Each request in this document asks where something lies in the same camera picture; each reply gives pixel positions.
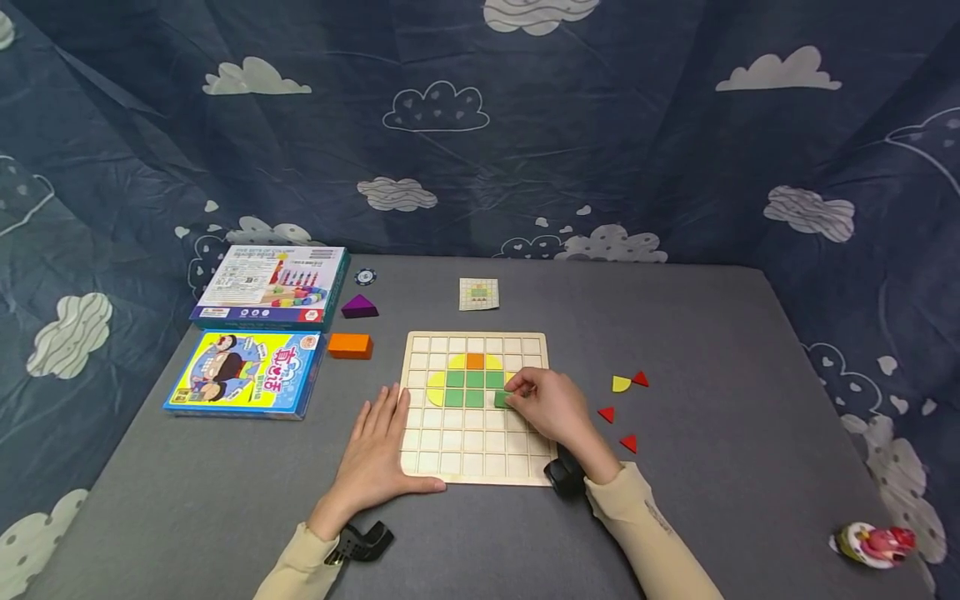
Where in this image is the person's left hand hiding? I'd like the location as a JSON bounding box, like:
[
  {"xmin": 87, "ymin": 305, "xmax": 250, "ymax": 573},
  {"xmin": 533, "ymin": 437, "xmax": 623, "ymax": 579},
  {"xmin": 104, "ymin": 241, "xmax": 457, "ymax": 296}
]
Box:
[{"xmin": 306, "ymin": 382, "xmax": 448, "ymax": 543}]

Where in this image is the person's right hand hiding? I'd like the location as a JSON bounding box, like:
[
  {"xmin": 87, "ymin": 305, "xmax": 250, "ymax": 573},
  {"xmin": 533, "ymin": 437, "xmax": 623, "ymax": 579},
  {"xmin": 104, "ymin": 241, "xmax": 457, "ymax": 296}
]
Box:
[{"xmin": 502, "ymin": 367, "xmax": 623, "ymax": 485}]

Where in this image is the wooden grid board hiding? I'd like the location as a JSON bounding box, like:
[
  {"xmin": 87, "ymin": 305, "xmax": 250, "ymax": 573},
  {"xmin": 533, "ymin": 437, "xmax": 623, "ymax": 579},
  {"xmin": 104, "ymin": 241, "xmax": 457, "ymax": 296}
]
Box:
[{"xmin": 398, "ymin": 330, "xmax": 561, "ymax": 488}]

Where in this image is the person's left forearm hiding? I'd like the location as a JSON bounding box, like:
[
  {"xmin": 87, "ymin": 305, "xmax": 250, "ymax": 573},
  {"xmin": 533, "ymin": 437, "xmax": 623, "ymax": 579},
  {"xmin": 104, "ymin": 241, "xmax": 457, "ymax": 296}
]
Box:
[{"xmin": 252, "ymin": 522, "xmax": 343, "ymax": 600}]

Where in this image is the person's right forearm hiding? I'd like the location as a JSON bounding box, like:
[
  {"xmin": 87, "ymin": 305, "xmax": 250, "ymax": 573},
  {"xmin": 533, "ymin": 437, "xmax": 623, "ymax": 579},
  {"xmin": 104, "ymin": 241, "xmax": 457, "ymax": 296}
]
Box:
[{"xmin": 583, "ymin": 461, "xmax": 726, "ymax": 600}]

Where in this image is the orange rectangular block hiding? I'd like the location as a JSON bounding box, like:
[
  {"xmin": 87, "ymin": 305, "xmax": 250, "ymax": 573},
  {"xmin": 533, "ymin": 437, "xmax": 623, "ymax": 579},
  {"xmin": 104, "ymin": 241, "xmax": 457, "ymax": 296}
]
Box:
[{"xmin": 326, "ymin": 332, "xmax": 375, "ymax": 361}]

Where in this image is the black wrist band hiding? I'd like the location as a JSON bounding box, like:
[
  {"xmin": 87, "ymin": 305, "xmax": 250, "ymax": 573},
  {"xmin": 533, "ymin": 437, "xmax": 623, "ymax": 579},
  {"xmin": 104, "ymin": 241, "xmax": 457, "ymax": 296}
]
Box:
[
  {"xmin": 323, "ymin": 520, "xmax": 396, "ymax": 566},
  {"xmin": 542, "ymin": 443, "xmax": 589, "ymax": 502}
]

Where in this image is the pattern card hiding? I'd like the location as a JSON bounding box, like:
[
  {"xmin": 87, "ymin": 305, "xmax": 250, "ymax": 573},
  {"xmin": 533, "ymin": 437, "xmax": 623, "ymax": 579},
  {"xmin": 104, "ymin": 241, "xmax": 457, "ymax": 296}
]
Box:
[{"xmin": 457, "ymin": 277, "xmax": 501, "ymax": 313}]

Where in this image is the yellow and blue game box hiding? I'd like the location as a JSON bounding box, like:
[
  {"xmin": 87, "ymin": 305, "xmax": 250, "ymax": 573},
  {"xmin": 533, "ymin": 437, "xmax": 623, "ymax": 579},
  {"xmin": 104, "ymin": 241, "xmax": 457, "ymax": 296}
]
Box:
[{"xmin": 162, "ymin": 329, "xmax": 327, "ymax": 421}]

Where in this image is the white and blue game box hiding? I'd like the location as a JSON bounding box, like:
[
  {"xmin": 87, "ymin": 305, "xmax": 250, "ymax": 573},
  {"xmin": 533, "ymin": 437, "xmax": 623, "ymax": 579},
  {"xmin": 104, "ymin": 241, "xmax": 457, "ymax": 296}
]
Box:
[{"xmin": 187, "ymin": 244, "xmax": 352, "ymax": 333}]

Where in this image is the small red and white toy figure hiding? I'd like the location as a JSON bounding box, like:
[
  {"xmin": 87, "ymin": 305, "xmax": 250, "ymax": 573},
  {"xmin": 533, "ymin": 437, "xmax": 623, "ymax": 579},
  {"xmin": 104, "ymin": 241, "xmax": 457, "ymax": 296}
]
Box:
[{"xmin": 827, "ymin": 522, "xmax": 918, "ymax": 571}]

